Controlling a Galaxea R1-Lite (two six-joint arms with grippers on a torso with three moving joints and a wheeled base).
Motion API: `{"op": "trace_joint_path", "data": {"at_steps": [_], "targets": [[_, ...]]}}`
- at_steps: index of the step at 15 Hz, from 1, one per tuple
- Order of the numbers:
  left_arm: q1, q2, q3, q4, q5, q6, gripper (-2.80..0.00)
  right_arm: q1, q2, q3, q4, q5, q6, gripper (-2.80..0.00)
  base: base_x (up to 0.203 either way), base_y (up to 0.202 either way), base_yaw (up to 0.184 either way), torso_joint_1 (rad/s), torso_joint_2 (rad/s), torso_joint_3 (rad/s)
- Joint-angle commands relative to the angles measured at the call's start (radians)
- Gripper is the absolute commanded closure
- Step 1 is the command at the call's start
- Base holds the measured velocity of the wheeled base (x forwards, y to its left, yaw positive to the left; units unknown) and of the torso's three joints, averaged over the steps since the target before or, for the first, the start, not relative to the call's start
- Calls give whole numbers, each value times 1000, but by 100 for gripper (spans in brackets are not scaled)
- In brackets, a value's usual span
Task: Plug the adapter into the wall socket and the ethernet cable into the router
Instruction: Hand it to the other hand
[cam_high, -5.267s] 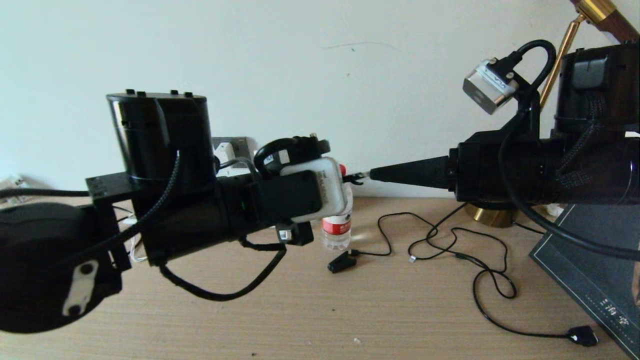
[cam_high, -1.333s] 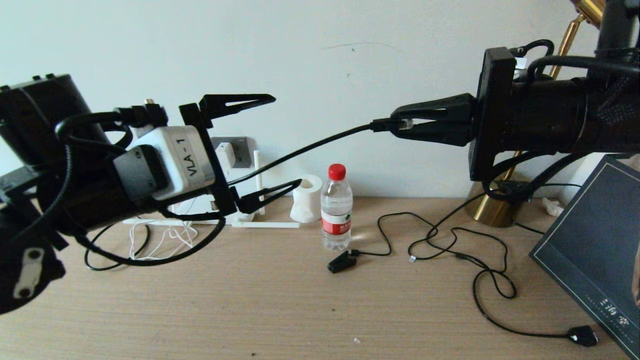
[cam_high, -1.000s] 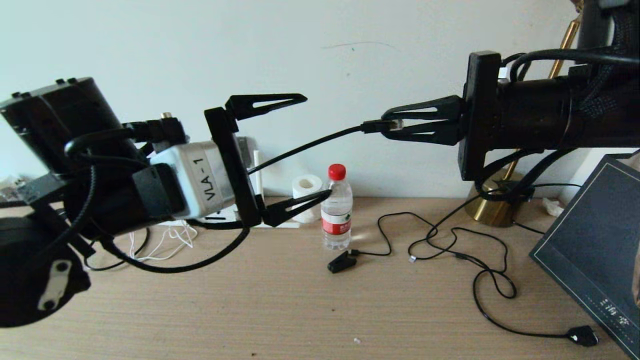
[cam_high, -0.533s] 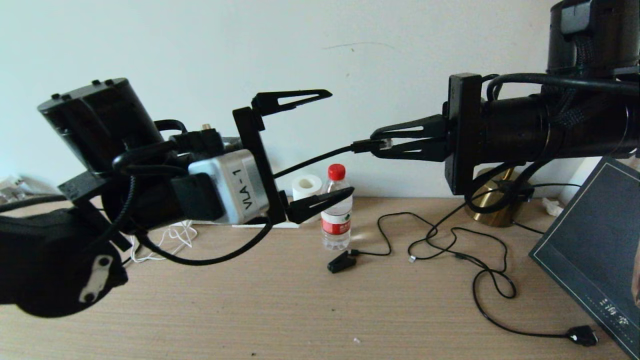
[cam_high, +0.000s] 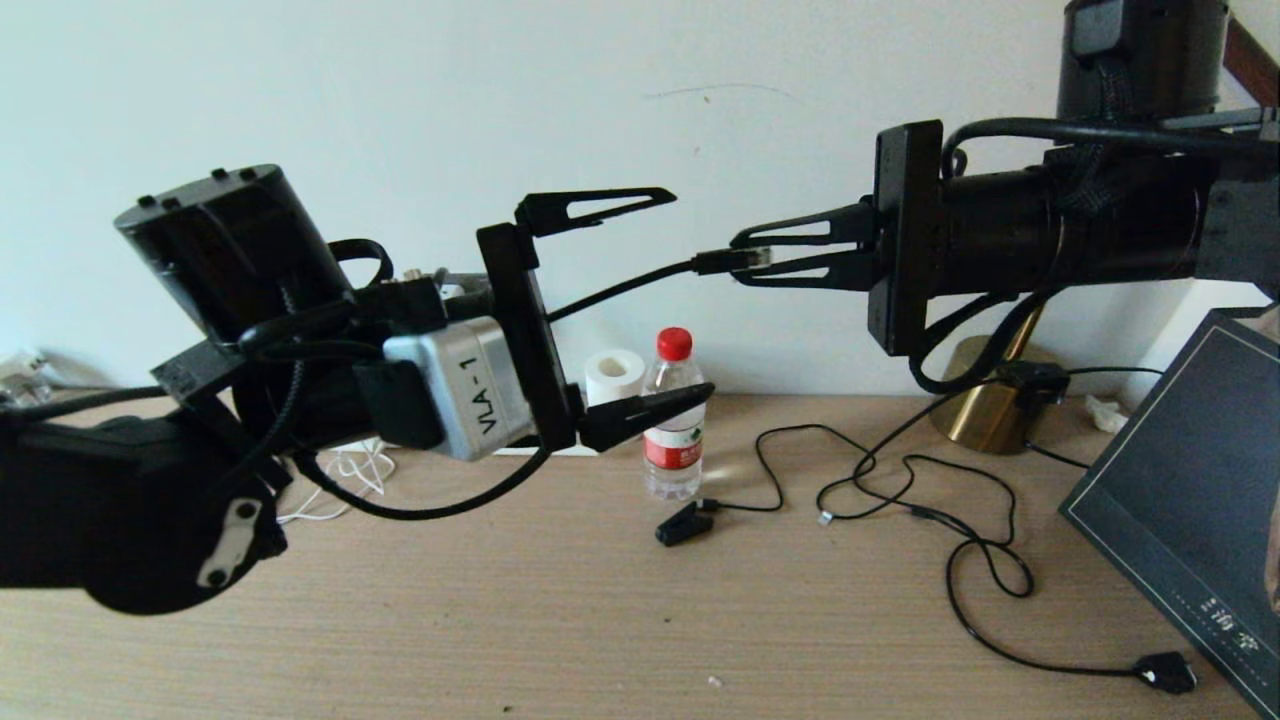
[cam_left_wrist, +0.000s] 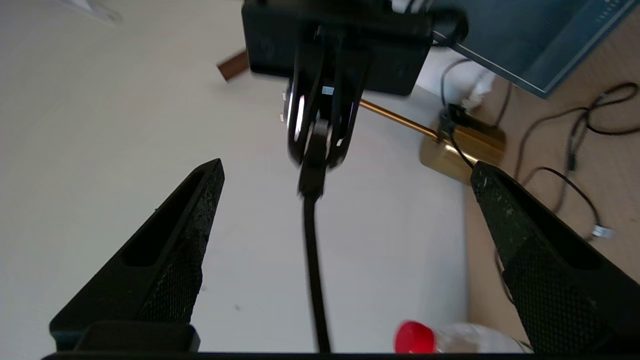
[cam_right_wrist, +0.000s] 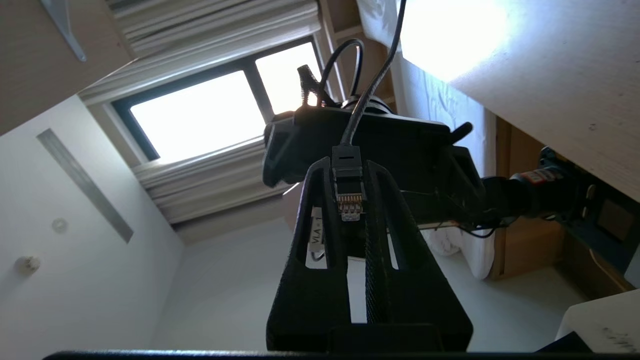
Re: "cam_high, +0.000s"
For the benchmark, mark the small black charging dock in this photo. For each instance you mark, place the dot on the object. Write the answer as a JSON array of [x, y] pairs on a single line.
[[683, 525]]

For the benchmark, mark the crumpled white tissue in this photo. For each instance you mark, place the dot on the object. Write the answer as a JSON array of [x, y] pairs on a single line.
[[1103, 415]]

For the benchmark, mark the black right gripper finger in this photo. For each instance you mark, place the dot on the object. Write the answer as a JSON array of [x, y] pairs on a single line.
[[850, 272], [850, 225]]

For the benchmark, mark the white toilet paper roll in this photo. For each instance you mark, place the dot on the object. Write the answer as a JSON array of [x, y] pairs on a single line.
[[615, 375]]

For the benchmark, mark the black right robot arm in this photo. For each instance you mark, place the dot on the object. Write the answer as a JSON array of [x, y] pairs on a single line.
[[1140, 60]]

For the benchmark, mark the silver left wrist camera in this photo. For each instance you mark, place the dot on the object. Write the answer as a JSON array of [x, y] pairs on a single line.
[[470, 390]]

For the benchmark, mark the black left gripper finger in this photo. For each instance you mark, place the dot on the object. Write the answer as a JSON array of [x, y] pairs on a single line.
[[545, 215], [620, 420]]

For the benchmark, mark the black inline switch box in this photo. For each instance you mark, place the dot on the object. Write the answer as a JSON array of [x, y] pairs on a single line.
[[1035, 382]]

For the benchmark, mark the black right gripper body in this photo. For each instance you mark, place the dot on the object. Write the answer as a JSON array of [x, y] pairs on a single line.
[[990, 235]]

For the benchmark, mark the brass desk lamp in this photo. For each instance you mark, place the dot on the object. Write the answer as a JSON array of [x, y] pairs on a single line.
[[975, 420]]

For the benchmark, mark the clear water bottle red cap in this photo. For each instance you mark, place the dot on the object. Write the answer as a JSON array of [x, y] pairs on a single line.
[[672, 470]]

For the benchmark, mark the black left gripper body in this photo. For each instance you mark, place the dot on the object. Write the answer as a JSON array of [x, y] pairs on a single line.
[[520, 300]]

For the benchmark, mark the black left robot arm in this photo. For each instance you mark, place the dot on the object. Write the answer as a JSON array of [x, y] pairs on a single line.
[[230, 250]]

